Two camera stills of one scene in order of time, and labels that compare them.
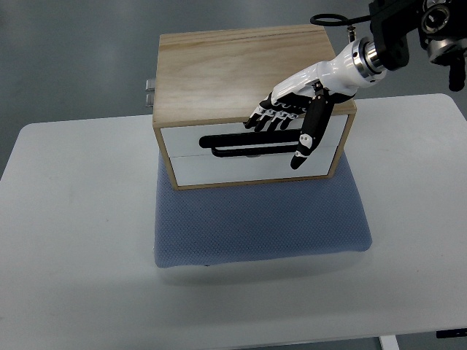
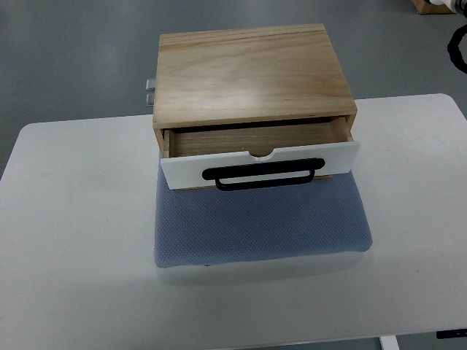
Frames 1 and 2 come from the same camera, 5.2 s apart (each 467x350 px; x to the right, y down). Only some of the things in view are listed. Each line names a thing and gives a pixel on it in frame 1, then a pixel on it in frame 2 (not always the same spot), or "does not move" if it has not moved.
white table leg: [389, 342] does not move
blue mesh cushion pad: [203, 226] does not move
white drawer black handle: [199, 138] -> [295, 167]
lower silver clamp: [149, 100] does not move
